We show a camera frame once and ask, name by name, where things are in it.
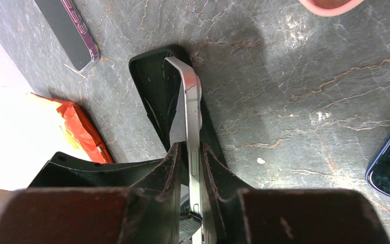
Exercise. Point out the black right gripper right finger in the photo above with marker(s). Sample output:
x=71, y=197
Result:
x=235, y=212

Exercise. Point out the dark smartphone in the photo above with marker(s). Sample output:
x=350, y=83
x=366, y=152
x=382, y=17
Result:
x=189, y=99

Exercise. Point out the cassava chips snack bag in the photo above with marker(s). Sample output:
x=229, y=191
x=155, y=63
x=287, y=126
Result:
x=76, y=127

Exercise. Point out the black smartphone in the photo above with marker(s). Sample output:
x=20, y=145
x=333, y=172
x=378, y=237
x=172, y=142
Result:
x=71, y=31

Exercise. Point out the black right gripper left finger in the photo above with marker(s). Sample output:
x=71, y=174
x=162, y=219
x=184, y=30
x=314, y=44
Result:
x=145, y=212

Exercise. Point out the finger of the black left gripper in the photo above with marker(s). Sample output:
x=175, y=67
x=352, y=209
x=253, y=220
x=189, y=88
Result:
x=63, y=170

